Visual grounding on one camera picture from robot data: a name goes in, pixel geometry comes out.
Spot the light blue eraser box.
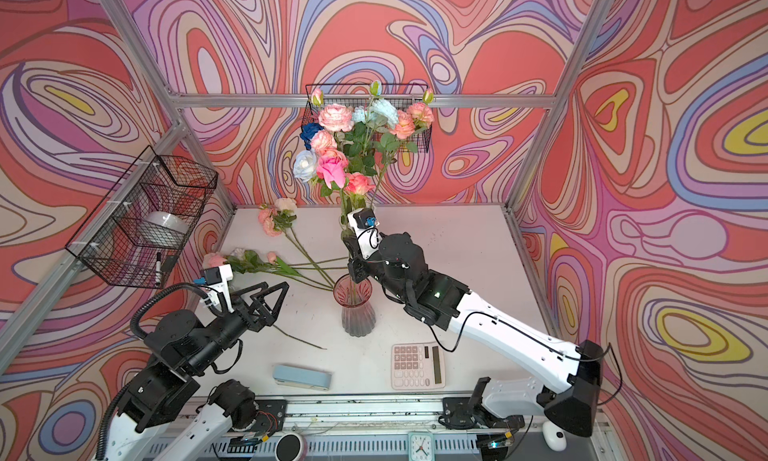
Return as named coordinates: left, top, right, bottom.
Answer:
left=272, top=364, right=332, bottom=390

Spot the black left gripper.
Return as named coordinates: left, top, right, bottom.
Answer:
left=183, top=281, right=286, bottom=378

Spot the back black wire basket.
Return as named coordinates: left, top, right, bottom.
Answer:
left=299, top=81, right=434, bottom=153

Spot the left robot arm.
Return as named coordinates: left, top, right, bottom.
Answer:
left=95, top=282, right=289, bottom=460

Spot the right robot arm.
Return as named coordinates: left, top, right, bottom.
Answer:
left=342, top=228, right=612, bottom=437

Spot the pink calculator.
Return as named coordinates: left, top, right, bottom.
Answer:
left=390, top=342, right=447, bottom=391

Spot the large pink peony stem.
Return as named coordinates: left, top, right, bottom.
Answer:
left=308, top=88, right=355, bottom=154

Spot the round black speaker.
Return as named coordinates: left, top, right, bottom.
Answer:
left=274, top=433, right=308, bottom=461

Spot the white computer mouse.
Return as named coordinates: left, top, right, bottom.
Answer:
left=541, top=421, right=567, bottom=452

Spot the pink peach flower stem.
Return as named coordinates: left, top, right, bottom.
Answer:
left=389, top=88, right=435, bottom=154

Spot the pink artificial rose stem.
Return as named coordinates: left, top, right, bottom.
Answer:
left=342, top=172, right=375, bottom=219

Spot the white tape roll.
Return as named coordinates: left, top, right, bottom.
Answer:
left=138, top=211, right=189, bottom=249

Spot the left black wire basket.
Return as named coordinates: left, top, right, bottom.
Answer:
left=66, top=147, right=218, bottom=289

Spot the pile of artificial flowers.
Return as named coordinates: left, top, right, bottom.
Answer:
left=202, top=201, right=360, bottom=353

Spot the small green clock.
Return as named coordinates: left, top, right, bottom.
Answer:
left=407, top=432, right=435, bottom=461

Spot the blue artificial rose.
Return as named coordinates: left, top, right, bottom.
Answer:
left=299, top=122, right=324, bottom=150

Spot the light blue flower stem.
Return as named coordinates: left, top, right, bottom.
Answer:
left=347, top=81, right=399, bottom=178

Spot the purple glass vase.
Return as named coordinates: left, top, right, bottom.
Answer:
left=333, top=274, right=376, bottom=337

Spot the black wire basket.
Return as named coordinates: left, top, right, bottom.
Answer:
left=66, top=147, right=218, bottom=289
left=299, top=81, right=434, bottom=153

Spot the white artificial rose stem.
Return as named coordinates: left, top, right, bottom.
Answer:
left=293, top=150, right=318, bottom=182

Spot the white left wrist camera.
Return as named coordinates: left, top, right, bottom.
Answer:
left=194, top=264, right=234, bottom=315

